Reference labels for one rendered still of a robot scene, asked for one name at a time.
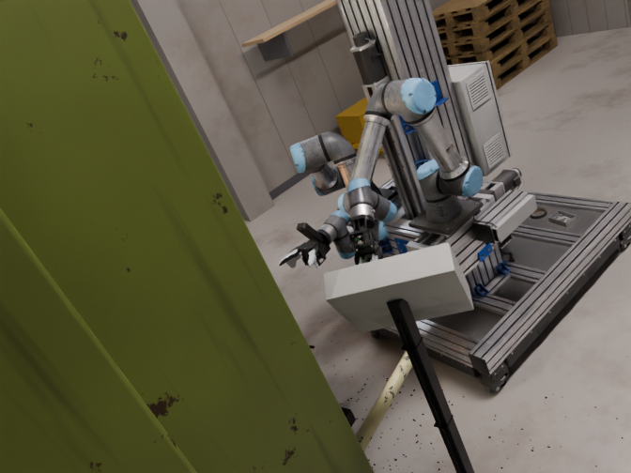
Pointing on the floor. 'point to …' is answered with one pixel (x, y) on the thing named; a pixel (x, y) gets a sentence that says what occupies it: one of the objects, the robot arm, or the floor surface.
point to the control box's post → (399, 308)
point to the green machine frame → (155, 243)
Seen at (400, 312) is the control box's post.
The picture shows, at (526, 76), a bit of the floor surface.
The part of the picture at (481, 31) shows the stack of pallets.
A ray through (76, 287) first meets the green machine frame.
